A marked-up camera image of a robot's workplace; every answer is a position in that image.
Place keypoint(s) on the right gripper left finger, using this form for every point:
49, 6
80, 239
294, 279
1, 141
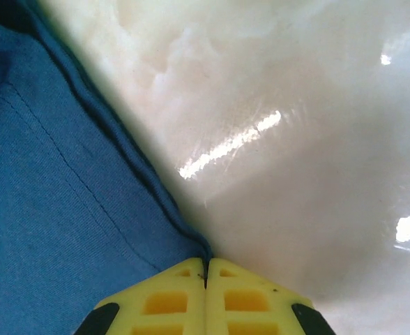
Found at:
163, 303

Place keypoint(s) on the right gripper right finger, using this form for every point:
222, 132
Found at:
254, 303

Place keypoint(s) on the dark blue cartoon print t-shirt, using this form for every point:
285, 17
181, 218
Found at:
51, 192

